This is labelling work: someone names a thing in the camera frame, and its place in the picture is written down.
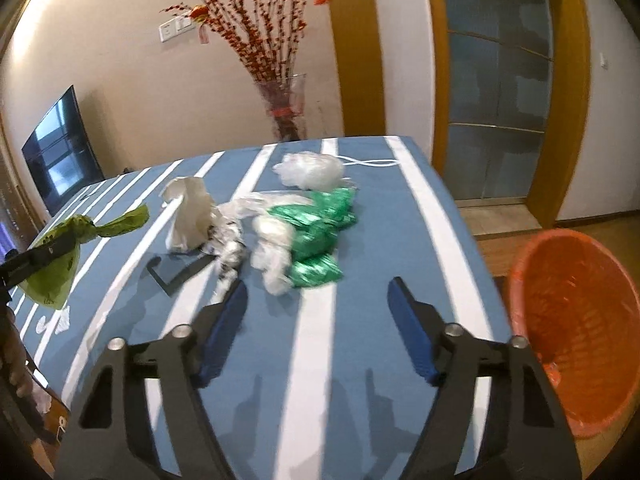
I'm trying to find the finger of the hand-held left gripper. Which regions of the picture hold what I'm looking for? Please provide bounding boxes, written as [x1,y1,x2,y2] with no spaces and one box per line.
[0,235,76,288]

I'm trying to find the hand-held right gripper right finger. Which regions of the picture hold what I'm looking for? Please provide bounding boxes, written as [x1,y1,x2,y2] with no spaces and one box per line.
[387,276,583,480]

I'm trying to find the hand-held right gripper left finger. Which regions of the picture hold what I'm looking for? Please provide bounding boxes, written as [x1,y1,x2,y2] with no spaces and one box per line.
[60,279,249,480]

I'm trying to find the green plastic bag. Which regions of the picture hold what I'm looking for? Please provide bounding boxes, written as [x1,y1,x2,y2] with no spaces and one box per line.
[17,204,151,310]

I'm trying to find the green foil packet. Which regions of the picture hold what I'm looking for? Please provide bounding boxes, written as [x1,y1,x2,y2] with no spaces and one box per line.
[267,187,358,233]
[292,224,342,261]
[287,254,344,289]

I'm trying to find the orange wastebasket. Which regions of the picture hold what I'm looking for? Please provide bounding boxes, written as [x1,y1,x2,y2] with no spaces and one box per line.
[506,229,640,440]

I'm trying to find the white translucent plastic bag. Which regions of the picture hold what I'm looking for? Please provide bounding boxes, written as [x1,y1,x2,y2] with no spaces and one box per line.
[272,151,348,192]

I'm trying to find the person's left hand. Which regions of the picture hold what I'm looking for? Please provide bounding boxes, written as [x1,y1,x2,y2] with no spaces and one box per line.
[0,307,36,401]

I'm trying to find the blue white striped tablecloth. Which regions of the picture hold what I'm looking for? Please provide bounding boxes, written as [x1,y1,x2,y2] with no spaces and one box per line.
[10,135,506,480]

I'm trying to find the black flat television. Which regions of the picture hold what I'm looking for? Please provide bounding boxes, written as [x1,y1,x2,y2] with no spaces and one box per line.
[21,85,106,216]

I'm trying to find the clear glass vase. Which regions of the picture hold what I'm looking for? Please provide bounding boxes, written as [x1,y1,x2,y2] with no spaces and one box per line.
[255,74,307,141]

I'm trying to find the red berry branches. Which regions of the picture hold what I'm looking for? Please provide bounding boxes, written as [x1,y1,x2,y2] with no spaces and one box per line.
[161,0,313,86]

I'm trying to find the glass door with wooden frame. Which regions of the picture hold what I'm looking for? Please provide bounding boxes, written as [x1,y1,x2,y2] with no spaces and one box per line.
[425,0,591,228]

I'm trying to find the wooden wall post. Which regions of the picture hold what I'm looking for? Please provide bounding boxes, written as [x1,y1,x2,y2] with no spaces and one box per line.
[327,0,386,137]

